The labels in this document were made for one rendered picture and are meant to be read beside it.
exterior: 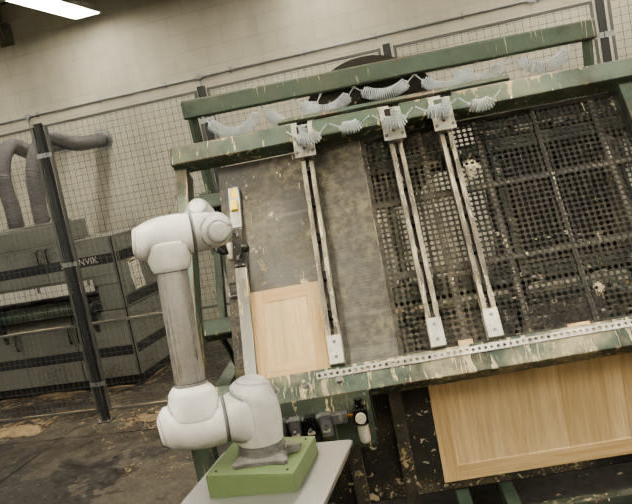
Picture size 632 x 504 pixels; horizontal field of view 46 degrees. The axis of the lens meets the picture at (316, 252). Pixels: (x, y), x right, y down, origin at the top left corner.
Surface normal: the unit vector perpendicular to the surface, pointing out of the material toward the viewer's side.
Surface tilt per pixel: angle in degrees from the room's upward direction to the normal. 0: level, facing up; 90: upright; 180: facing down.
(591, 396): 90
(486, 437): 90
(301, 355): 58
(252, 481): 90
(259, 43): 90
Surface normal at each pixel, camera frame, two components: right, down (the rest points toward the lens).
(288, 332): -0.15, -0.41
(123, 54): -0.23, 0.16
